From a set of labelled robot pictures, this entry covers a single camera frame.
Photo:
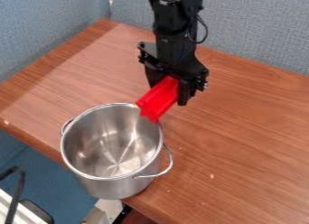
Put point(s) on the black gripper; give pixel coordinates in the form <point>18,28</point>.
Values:
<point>170,57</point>

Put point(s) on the metal pot with handles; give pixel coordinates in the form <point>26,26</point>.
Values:
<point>112,148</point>

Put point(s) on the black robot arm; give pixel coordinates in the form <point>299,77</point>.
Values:
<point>177,16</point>

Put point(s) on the white ribbed appliance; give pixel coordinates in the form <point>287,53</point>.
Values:
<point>26,215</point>

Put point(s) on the white bracket under table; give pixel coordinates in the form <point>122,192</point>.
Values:
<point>105,212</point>

